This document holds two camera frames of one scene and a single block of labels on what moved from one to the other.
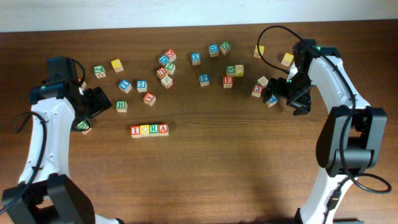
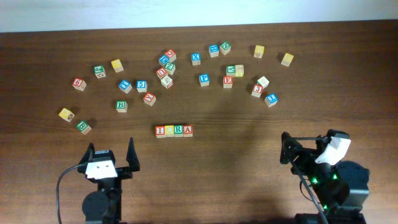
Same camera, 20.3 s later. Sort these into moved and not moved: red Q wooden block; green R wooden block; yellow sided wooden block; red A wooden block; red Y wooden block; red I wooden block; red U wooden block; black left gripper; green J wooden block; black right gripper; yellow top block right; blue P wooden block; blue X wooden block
Moved: red A wooden block; black left gripper; red I wooden block; black right gripper; green R wooden block
Not moved: red Q wooden block; blue P wooden block; green J wooden block; red U wooden block; yellow top block right; blue X wooden block; red Y wooden block; yellow sided wooden block
